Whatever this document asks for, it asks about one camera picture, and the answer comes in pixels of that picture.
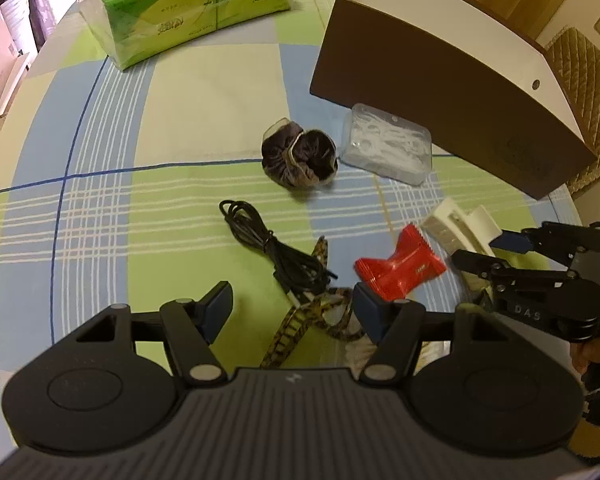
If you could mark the white hair claw clip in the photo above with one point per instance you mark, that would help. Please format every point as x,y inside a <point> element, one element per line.
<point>445,225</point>

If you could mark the leopard print headband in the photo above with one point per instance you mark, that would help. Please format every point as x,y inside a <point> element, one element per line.
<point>300,317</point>

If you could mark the brown cardboard box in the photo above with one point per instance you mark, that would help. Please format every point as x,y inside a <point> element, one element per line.
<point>405,60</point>

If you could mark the red snack packet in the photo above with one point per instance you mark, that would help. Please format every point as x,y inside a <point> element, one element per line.
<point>405,270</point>

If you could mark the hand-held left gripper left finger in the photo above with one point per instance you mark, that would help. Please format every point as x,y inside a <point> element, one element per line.
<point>217,310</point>

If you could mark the quilted chair cushion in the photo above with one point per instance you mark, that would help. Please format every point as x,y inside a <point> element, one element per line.
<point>590,75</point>

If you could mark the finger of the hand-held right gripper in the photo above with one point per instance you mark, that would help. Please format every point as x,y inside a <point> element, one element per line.
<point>472,260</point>
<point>514,241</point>

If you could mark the dark scrunchie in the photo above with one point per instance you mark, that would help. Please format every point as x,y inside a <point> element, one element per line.
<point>280,155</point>

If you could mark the green tissue pack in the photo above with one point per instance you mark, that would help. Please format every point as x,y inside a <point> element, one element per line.
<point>180,5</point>

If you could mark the person's right hand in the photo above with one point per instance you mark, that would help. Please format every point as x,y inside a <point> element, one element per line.
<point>597,352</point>

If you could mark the pink curtain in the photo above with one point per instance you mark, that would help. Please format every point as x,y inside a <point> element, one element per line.
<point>50,0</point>

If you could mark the plaid tablecloth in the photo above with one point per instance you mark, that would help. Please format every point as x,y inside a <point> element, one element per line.
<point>130,185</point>

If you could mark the clear floss pick box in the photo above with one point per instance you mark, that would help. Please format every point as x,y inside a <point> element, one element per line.
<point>385,145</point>

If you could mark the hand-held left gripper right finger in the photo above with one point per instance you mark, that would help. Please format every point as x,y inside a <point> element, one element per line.
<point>367,310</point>

